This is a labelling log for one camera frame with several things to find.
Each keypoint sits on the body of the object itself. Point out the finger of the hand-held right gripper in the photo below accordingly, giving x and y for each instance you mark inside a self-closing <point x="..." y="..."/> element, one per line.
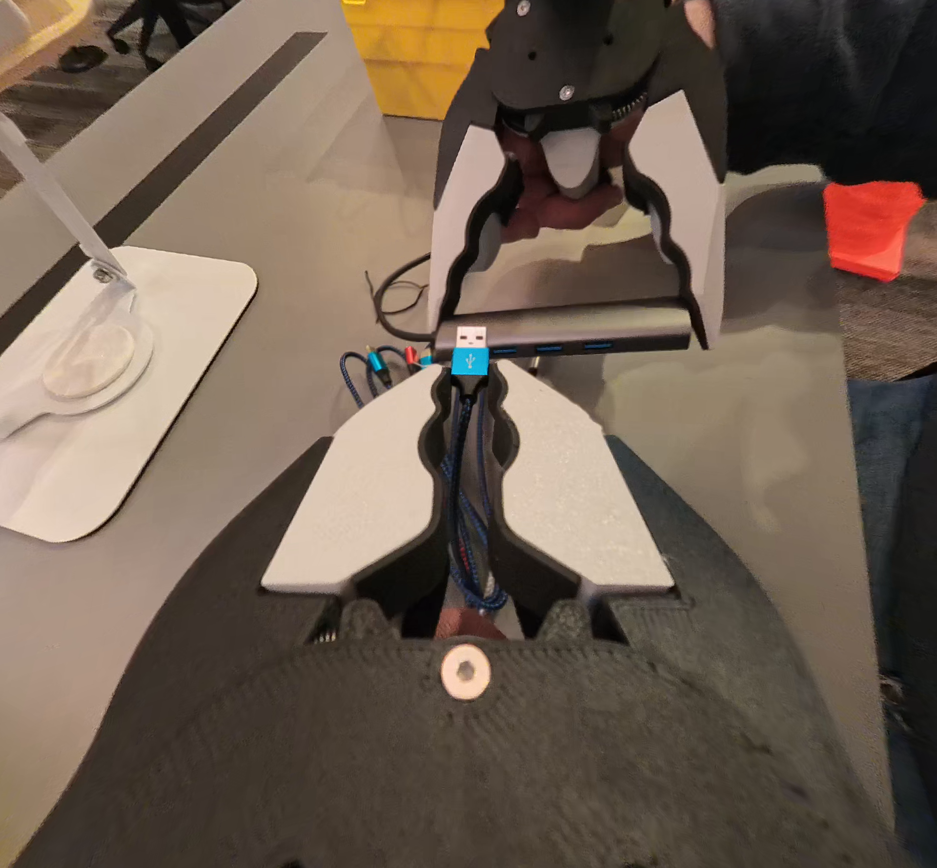
<point x="457" y="223"/>
<point x="692" y="209"/>

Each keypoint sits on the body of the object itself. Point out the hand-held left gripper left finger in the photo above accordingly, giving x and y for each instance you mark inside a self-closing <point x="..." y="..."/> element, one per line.
<point x="351" y="509"/>

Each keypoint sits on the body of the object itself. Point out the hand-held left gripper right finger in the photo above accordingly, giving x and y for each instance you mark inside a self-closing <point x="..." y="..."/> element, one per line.
<point x="578" y="509"/>

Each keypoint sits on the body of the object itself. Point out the grey usb hub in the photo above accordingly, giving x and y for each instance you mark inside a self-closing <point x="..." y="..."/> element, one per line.
<point x="585" y="326"/>

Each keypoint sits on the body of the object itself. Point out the yellow plastic bin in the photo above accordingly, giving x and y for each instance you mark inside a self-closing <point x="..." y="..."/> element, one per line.
<point x="410" y="40"/>

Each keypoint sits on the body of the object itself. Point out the person's right forearm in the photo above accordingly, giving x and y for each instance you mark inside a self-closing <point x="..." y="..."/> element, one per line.
<point x="820" y="62"/>

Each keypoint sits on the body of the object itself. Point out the person's right hand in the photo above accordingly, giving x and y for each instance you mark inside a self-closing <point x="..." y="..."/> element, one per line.
<point x="564" y="212"/>

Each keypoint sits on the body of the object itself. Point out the black twist tie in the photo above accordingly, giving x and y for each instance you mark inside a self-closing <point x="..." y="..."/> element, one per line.
<point x="399" y="312"/>

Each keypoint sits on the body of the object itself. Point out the white stand base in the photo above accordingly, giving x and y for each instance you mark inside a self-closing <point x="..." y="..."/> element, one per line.
<point x="183" y="311"/>

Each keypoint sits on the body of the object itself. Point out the person's jeans leg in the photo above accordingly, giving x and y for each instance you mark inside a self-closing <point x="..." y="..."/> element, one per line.
<point x="889" y="480"/>

